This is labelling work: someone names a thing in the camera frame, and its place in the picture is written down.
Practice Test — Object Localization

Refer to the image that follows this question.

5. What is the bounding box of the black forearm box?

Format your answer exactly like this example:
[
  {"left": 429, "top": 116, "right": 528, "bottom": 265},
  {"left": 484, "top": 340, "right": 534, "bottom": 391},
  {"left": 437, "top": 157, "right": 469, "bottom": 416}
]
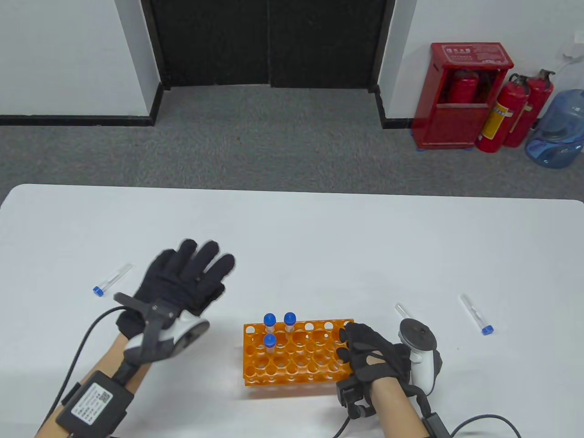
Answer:
[{"left": 422, "top": 413, "right": 450, "bottom": 438}]

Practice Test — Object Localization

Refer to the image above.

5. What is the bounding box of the person's left forearm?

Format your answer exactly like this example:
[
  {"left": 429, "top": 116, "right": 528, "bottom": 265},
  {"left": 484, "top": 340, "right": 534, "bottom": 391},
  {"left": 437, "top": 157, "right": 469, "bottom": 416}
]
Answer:
[{"left": 36, "top": 335, "right": 153, "bottom": 438}]

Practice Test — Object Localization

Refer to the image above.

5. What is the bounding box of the orange test tube rack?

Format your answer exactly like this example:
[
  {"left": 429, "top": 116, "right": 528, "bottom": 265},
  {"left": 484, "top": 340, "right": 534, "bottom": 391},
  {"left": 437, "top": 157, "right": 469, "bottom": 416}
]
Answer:
[{"left": 243, "top": 318, "right": 355, "bottom": 387}]

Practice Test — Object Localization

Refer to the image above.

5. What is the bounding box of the person's right forearm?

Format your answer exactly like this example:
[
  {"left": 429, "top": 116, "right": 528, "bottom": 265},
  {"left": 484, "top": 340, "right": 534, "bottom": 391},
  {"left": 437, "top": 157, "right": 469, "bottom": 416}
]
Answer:
[{"left": 370, "top": 379, "right": 432, "bottom": 438}]

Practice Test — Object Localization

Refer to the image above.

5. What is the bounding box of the red extinguisher inside cabinet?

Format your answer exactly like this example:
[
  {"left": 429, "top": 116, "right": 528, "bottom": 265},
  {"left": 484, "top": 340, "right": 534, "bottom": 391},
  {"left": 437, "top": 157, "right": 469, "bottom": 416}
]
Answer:
[{"left": 447, "top": 71, "right": 480, "bottom": 104}]

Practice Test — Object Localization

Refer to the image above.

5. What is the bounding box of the braided grey cable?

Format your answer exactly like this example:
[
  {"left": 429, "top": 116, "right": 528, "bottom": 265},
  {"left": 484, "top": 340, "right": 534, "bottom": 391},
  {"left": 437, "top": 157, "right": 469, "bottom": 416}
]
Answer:
[{"left": 449, "top": 414, "right": 521, "bottom": 438}]

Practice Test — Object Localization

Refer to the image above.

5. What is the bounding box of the plain red fire extinguisher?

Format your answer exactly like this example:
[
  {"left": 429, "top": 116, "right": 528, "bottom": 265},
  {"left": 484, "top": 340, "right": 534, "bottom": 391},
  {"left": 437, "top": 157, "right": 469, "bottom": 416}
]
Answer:
[{"left": 503, "top": 69, "right": 556, "bottom": 148}]

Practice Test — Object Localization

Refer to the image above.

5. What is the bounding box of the black labelled sensor box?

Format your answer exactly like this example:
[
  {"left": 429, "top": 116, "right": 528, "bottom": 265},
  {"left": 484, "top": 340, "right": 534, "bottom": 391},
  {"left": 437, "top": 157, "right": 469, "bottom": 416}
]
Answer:
[{"left": 56, "top": 370, "right": 135, "bottom": 433}]

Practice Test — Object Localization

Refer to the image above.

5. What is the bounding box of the black double door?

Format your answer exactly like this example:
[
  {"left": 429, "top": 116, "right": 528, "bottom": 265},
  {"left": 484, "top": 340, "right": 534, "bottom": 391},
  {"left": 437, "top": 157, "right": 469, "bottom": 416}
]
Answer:
[{"left": 141, "top": 0, "right": 396, "bottom": 89}]

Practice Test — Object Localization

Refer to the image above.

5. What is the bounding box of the blue water jug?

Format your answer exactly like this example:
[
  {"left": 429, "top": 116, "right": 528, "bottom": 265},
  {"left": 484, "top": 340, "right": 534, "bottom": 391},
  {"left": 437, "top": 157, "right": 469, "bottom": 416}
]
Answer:
[{"left": 525, "top": 89, "right": 584, "bottom": 169}]

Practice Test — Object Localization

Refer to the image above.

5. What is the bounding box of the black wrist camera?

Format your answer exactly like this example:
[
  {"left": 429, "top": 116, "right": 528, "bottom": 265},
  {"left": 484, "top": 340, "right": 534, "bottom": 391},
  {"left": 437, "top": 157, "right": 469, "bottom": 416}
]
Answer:
[{"left": 336, "top": 379, "right": 377, "bottom": 419}]

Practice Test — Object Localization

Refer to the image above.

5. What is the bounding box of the red fire extinguisher cabinet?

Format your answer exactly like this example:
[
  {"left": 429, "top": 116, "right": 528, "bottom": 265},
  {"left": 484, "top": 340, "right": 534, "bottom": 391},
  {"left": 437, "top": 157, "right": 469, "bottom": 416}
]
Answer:
[{"left": 412, "top": 42, "right": 515, "bottom": 151}]

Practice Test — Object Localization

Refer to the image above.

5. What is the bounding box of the black glove cable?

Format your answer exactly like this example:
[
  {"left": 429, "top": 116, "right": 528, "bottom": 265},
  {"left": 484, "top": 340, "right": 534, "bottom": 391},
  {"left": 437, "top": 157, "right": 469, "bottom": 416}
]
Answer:
[{"left": 43, "top": 307, "right": 126, "bottom": 429}]

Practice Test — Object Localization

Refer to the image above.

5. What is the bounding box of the person's right hand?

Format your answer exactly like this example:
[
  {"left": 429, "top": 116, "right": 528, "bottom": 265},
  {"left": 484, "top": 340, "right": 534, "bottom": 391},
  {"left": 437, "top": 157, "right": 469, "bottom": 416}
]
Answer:
[{"left": 336, "top": 322, "right": 412, "bottom": 386}]

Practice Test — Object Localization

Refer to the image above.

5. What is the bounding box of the person's left hand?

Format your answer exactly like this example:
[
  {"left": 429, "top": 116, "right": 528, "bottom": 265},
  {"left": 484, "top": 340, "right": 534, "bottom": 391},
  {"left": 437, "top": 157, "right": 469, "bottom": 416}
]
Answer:
[{"left": 116, "top": 239, "right": 236, "bottom": 340}]

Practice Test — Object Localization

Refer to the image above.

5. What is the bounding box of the white wall plug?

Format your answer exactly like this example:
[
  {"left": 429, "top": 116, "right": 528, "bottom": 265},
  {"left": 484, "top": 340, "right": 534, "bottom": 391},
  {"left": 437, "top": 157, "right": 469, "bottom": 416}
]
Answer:
[{"left": 559, "top": 31, "right": 584, "bottom": 62}]

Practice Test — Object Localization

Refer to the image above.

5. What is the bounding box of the red extinguisher yellow label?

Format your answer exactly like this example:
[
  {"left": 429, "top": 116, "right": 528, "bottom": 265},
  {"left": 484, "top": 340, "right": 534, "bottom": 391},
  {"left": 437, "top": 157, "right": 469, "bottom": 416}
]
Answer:
[{"left": 475, "top": 74, "right": 532, "bottom": 153}]

